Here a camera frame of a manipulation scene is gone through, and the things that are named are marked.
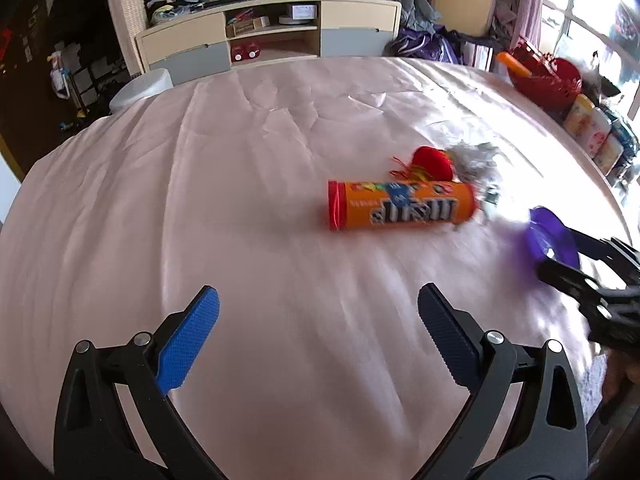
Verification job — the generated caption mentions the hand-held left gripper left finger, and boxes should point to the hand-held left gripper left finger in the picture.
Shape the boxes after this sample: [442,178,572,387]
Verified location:
[54,285,223,480]

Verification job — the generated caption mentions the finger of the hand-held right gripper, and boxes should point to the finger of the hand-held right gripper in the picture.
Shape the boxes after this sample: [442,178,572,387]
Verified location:
[537,255,640,312]
[564,228,640,286]

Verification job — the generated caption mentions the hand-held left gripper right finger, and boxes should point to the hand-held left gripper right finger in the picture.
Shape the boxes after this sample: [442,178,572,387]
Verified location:
[415,282,588,480]

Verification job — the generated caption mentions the purple wrapper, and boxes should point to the purple wrapper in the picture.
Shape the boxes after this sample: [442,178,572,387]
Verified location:
[527,205,581,269]

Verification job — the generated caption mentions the orange candy tube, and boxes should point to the orange candy tube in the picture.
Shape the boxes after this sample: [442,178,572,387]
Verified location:
[327,179,480,232]

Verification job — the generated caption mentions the silver foil wrapper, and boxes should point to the silver foil wrapper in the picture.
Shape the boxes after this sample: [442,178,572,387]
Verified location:
[444,141,505,209]

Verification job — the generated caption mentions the red round ornament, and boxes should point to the red round ornament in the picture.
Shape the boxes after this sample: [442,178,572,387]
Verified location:
[390,145,455,184]

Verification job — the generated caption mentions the person's right hand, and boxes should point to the person's right hand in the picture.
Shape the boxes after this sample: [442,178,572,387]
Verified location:
[601,350,640,413]

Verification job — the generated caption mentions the white bottle yellow label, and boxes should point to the white bottle yellow label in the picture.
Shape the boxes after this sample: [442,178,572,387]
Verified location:
[594,132,624,176]

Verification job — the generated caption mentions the pink tablecloth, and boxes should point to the pink tablecloth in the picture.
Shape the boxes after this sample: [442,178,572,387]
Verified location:
[0,55,634,480]

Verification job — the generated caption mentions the blue tin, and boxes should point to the blue tin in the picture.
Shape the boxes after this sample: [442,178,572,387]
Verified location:
[612,117,640,162]

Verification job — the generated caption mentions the red plastic basket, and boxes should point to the red plastic basket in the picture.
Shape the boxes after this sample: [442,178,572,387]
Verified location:
[509,42,584,111]

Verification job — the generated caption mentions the window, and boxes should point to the window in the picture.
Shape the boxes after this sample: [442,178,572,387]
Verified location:
[539,0,640,112]

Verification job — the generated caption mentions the pink curtain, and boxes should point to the pink curtain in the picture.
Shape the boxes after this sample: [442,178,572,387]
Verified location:
[499,0,551,54]

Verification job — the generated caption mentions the purple bag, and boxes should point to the purple bag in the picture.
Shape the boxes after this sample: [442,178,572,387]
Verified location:
[384,29,464,64]

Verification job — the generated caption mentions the pink children's bag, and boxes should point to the pink children's bag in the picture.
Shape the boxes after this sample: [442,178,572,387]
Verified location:
[47,42,84,122]

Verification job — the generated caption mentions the red slippers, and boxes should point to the red slippers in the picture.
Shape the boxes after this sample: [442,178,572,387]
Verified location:
[230,42,262,63]

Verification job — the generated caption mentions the cream grey television cabinet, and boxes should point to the cream grey television cabinet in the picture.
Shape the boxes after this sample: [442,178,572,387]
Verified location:
[134,0,404,86]

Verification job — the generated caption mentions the grey clothes heap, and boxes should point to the grey clothes heap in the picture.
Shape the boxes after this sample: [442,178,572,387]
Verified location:
[374,0,444,37]

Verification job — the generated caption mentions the beige woven folding screen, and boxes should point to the beige woven folding screen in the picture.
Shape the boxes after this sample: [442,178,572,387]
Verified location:
[102,0,151,79]

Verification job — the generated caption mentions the dark hanging coats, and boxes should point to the dark hanging coats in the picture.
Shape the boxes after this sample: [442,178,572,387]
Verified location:
[49,0,119,57]

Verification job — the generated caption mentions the orange plastic handle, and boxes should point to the orange plastic handle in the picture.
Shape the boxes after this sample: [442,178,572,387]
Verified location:
[496,51,534,79]

